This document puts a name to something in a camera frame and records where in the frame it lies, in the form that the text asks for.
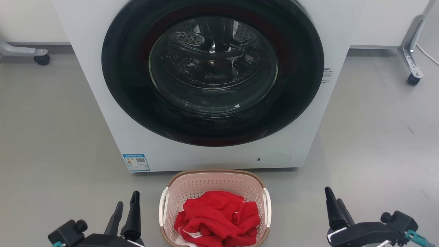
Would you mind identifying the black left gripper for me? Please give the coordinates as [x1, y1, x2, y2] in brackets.
[48, 191, 145, 247]

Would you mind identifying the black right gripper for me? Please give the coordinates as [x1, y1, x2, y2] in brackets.
[324, 187, 419, 247]

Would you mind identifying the white plastic laundry basket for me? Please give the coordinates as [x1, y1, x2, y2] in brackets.
[159, 169, 272, 247]

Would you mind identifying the blue energy label sticker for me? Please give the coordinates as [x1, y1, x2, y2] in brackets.
[123, 154, 151, 172]

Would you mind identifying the white garment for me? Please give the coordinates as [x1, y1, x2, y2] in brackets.
[177, 226, 203, 247]

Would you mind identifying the oval drain filter cover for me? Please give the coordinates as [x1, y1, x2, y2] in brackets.
[256, 151, 291, 167]

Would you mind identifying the red garment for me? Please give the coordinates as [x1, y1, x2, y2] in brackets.
[174, 191, 260, 247]

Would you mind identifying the white front-load washing machine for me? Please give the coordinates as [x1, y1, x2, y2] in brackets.
[51, 0, 364, 173]

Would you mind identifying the round black washer door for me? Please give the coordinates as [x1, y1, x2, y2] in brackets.
[102, 0, 325, 147]

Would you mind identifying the grey caster frame leg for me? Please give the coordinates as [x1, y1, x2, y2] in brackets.
[0, 38, 51, 66]
[398, 0, 439, 86]

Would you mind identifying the thin white floor cable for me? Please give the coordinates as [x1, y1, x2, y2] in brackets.
[416, 43, 439, 66]

